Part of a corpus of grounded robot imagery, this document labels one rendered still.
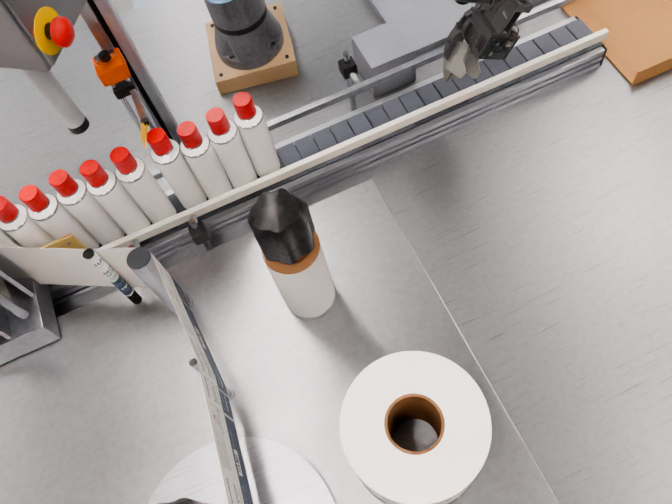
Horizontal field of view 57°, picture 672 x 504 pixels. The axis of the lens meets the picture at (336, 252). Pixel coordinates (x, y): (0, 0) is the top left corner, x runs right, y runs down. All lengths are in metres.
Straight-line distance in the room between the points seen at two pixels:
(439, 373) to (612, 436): 0.34
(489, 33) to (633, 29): 0.47
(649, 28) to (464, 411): 0.98
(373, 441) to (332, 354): 0.23
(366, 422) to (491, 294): 0.39
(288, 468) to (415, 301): 0.34
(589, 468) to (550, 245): 0.38
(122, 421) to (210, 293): 0.26
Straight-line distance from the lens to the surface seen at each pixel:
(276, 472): 1.01
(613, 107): 1.39
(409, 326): 1.05
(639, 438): 1.11
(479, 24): 1.17
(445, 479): 0.85
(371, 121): 1.27
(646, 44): 1.52
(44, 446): 1.17
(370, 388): 0.87
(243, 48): 1.39
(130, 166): 1.09
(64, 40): 0.91
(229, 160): 1.13
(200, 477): 1.04
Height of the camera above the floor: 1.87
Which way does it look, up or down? 63 degrees down
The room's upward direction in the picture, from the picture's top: 15 degrees counter-clockwise
